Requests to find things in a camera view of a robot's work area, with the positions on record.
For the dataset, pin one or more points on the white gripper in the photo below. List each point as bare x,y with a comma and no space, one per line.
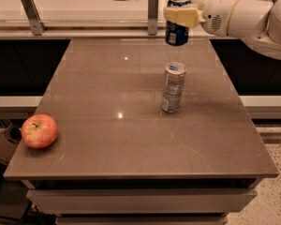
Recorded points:
215,16

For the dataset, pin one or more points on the blue pepsi can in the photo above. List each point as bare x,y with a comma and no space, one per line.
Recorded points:
176,34

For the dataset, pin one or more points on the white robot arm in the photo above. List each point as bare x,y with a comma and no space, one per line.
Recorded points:
256,23

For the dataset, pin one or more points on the silver energy drink can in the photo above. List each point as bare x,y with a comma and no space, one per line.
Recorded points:
173,86

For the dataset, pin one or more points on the red apple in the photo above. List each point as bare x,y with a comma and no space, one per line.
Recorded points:
39,131

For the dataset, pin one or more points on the grey cabinet drawer front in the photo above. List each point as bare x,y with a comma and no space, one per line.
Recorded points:
142,201

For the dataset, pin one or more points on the dark device at left edge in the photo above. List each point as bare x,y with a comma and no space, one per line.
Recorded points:
10,137

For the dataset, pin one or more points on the middle metal railing bracket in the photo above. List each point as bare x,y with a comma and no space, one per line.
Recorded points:
152,17

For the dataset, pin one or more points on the left metal railing bracket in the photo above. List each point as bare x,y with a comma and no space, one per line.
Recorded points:
36,25

